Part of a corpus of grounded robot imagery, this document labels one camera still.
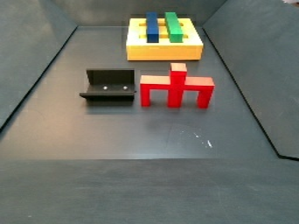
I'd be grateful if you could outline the green bar block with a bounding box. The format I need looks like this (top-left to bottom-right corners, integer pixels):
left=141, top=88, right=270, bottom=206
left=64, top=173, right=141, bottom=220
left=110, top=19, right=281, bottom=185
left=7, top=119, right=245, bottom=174
left=165, top=12, right=183, bottom=43

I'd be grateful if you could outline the red three-pronged block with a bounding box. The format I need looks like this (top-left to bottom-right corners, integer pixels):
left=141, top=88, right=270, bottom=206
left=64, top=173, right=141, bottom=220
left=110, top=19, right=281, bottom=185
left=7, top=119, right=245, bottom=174
left=141, top=63, right=215, bottom=109

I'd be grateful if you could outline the blue bar block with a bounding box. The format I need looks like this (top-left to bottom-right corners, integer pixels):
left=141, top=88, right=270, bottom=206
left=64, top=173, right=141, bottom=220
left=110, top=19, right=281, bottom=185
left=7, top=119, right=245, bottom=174
left=146, top=12, right=159, bottom=43

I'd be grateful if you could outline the black angled fixture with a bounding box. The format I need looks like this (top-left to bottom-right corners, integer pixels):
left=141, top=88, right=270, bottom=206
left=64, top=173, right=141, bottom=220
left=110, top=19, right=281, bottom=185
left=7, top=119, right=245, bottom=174
left=79, top=68, right=137, bottom=101

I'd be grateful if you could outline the yellow slotted board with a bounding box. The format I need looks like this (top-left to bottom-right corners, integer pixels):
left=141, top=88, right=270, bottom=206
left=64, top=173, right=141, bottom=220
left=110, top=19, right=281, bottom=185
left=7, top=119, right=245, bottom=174
left=126, top=18, right=203, bottom=61

